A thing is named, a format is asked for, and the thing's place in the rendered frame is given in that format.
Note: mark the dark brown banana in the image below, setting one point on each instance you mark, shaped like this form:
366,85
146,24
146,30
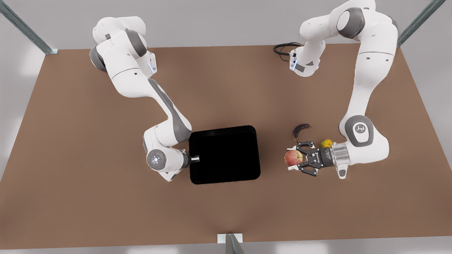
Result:
297,131

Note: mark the red apple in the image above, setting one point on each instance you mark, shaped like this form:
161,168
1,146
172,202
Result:
292,158

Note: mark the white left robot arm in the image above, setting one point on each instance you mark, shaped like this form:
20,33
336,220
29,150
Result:
370,70

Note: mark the silver frame post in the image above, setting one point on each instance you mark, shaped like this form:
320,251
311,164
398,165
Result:
231,243
26,28
418,22

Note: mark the yellow-green round fruit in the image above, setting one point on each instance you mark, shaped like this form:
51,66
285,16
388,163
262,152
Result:
326,143

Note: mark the black square storage box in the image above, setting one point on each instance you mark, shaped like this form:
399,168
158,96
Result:
224,154

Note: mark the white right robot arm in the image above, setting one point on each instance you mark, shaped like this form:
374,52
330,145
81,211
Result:
130,74

